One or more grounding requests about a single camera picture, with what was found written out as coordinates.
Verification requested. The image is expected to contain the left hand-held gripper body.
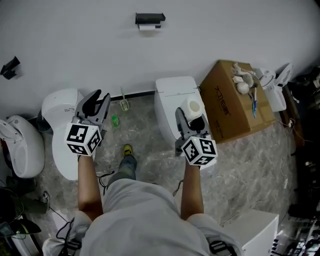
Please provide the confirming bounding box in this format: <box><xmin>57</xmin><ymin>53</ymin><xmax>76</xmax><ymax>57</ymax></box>
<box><xmin>63</xmin><ymin>115</ymin><xmax>105</xmax><ymax>158</ymax></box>

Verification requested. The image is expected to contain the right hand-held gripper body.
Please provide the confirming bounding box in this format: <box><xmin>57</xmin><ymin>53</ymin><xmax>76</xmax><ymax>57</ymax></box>
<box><xmin>175</xmin><ymin>133</ymin><xmax>219</xmax><ymax>167</ymax></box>

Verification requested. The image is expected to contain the white toilet paper roll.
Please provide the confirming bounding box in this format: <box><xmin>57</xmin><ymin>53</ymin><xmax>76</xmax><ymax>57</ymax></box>
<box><xmin>180</xmin><ymin>97</ymin><xmax>205</xmax><ymax>124</ymax></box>

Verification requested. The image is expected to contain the person's right forearm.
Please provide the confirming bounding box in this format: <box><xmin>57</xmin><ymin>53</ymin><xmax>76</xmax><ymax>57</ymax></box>
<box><xmin>179</xmin><ymin>163</ymin><xmax>205</xmax><ymax>221</ymax></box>

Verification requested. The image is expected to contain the person's left forearm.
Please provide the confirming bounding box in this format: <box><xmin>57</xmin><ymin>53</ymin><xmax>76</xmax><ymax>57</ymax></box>
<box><xmin>77</xmin><ymin>154</ymin><xmax>105</xmax><ymax>222</ymax></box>

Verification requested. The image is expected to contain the toilet brush in holder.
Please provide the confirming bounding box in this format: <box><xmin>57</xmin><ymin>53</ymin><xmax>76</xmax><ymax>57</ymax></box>
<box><xmin>119</xmin><ymin>86</ymin><xmax>131</xmax><ymax>112</ymax></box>

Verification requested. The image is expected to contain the white boxy smart toilet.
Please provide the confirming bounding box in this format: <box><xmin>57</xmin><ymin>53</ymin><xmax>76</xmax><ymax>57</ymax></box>
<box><xmin>154</xmin><ymin>76</ymin><xmax>211</xmax><ymax>151</ymax></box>

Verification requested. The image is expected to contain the white elongated smart toilet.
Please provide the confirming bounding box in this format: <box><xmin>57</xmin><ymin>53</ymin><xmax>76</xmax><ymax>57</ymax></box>
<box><xmin>41</xmin><ymin>87</ymin><xmax>97</xmax><ymax>181</ymax></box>

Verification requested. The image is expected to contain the white egg-shaped toilet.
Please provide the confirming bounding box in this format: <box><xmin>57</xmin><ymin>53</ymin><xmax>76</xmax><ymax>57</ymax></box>
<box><xmin>0</xmin><ymin>114</ymin><xmax>46</xmax><ymax>179</ymax></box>

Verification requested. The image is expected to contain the large brown cardboard box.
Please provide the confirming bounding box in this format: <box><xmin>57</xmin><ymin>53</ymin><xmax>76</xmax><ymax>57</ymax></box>
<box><xmin>199</xmin><ymin>59</ymin><xmax>277</xmax><ymax>145</ymax></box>

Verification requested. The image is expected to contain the dark mesh waste bin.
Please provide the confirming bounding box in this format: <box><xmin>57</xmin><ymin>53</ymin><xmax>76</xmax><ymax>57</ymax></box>
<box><xmin>36</xmin><ymin>109</ymin><xmax>53</xmax><ymax>135</ymax></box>

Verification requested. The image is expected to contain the person's jeans leg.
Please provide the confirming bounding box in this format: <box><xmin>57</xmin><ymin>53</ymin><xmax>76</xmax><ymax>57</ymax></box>
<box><xmin>107</xmin><ymin>154</ymin><xmax>138</xmax><ymax>187</ymax></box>

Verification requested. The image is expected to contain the white round sponge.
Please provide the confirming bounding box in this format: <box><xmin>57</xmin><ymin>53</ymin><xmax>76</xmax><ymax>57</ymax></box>
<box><xmin>236</xmin><ymin>81</ymin><xmax>251</xmax><ymax>95</ymax></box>

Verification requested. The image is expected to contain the grey fluffy duster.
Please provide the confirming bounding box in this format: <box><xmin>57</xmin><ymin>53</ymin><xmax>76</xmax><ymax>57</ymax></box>
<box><xmin>242</xmin><ymin>74</ymin><xmax>256</xmax><ymax>87</ymax></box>

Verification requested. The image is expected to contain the white plastic pipe fitting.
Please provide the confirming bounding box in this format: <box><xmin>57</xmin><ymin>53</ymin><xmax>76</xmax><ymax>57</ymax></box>
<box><xmin>231</xmin><ymin>62</ymin><xmax>256</xmax><ymax>77</ymax></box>

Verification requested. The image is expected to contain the person's white shirt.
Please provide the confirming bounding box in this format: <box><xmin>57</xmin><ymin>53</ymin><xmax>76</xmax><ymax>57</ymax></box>
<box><xmin>42</xmin><ymin>178</ymin><xmax>245</xmax><ymax>256</ymax></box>

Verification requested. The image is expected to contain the white glossy cabinet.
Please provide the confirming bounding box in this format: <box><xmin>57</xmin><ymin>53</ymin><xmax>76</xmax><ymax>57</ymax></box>
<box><xmin>224</xmin><ymin>208</ymin><xmax>280</xmax><ymax>256</ymax></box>

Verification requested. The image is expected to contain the cluttered dark equipment shelf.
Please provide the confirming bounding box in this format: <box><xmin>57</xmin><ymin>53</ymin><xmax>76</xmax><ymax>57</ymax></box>
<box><xmin>287</xmin><ymin>64</ymin><xmax>320</xmax><ymax>256</ymax></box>

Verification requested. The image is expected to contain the black wrist lanyard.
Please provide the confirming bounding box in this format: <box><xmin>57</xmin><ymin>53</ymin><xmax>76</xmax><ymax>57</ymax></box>
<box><xmin>96</xmin><ymin>170</ymin><xmax>115</xmax><ymax>196</ymax></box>
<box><xmin>172</xmin><ymin>179</ymin><xmax>185</xmax><ymax>197</ymax></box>

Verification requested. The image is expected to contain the blue handled brush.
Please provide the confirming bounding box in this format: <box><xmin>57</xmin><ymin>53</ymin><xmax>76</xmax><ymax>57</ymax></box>
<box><xmin>251</xmin><ymin>93</ymin><xmax>259</xmax><ymax>119</ymax></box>

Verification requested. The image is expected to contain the black wall paper holder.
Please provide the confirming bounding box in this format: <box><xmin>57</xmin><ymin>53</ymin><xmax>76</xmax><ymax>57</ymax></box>
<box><xmin>135</xmin><ymin>12</ymin><xmax>166</xmax><ymax>29</ymax></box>
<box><xmin>0</xmin><ymin>56</ymin><xmax>21</xmax><ymax>81</ymax></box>

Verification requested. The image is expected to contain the white power cable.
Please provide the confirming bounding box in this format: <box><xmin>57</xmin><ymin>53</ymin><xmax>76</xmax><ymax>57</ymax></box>
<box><xmin>279</xmin><ymin>159</ymin><xmax>290</xmax><ymax>190</ymax></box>

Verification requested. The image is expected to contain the grey chest harness strap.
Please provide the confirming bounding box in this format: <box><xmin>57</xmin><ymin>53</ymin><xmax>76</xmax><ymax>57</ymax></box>
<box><xmin>56</xmin><ymin>217</ymin><xmax>83</xmax><ymax>256</ymax></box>
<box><xmin>206</xmin><ymin>237</ymin><xmax>237</xmax><ymax>256</ymax></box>

